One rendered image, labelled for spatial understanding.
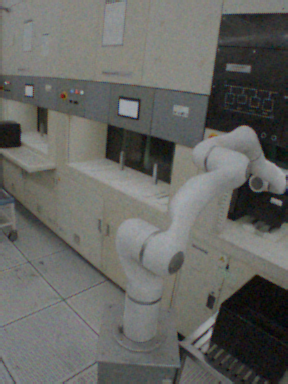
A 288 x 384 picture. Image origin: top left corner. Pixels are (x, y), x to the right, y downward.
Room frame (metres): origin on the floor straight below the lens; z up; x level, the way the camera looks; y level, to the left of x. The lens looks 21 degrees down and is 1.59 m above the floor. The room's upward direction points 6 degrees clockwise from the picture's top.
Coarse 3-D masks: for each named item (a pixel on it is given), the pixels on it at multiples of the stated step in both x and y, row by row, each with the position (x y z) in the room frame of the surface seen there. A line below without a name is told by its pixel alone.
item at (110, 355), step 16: (112, 304) 0.89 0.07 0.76; (112, 320) 0.80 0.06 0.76; (160, 320) 0.83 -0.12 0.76; (112, 336) 0.73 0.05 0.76; (176, 336) 0.76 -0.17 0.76; (96, 352) 0.65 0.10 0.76; (112, 352) 0.66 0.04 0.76; (128, 352) 0.67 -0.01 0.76; (144, 352) 0.67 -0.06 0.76; (160, 352) 0.68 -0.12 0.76; (176, 352) 0.68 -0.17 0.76; (112, 368) 0.63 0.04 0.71; (128, 368) 0.63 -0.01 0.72; (144, 368) 0.63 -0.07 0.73; (160, 368) 0.64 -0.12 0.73; (176, 368) 0.64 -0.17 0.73
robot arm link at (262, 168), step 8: (256, 160) 1.12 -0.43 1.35; (264, 160) 1.17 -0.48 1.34; (256, 168) 1.15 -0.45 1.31; (264, 168) 1.18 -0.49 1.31; (272, 168) 1.19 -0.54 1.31; (256, 176) 1.19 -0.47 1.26; (264, 176) 1.17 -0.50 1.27; (272, 176) 1.17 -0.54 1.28; (280, 176) 1.18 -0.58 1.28; (272, 184) 1.17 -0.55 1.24; (280, 184) 1.18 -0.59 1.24; (272, 192) 1.24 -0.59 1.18; (280, 192) 1.21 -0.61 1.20
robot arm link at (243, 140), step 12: (240, 132) 1.04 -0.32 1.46; (252, 132) 1.07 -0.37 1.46; (204, 144) 1.03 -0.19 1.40; (216, 144) 1.04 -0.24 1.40; (228, 144) 1.04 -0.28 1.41; (240, 144) 1.03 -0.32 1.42; (252, 144) 1.05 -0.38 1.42; (192, 156) 1.03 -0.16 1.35; (204, 156) 0.99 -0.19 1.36; (252, 156) 1.10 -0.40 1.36; (204, 168) 0.99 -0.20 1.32
